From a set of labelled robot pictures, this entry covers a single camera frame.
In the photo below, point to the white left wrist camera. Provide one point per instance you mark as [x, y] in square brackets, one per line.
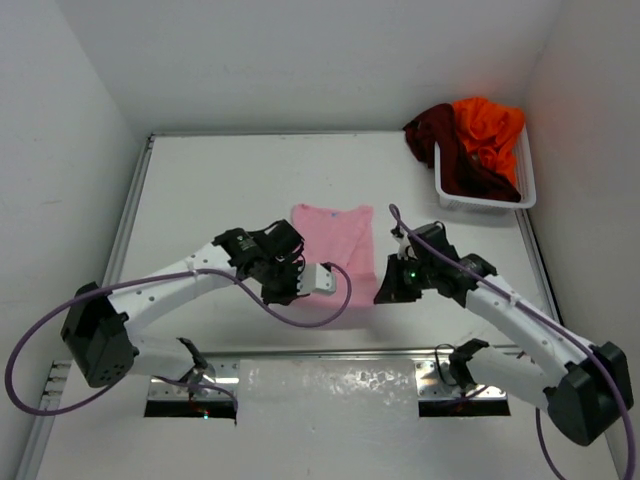
[316, 279]

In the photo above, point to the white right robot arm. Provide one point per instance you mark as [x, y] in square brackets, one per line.
[583, 388]

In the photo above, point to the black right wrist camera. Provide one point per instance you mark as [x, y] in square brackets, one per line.
[433, 234]

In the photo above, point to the white plastic basket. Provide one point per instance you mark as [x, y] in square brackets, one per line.
[525, 185]

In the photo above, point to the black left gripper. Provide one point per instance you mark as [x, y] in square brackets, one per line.
[290, 292]

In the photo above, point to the pink t-shirt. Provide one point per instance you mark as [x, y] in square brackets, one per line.
[344, 238]

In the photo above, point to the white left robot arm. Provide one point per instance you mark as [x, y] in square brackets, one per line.
[104, 325]

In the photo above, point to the dark red t-shirt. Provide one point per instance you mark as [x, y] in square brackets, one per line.
[461, 175]

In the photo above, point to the orange t-shirt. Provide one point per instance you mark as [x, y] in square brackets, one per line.
[490, 131]

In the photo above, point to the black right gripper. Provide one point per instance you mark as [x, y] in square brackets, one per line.
[391, 290]

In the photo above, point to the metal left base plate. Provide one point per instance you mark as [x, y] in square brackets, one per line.
[217, 383]

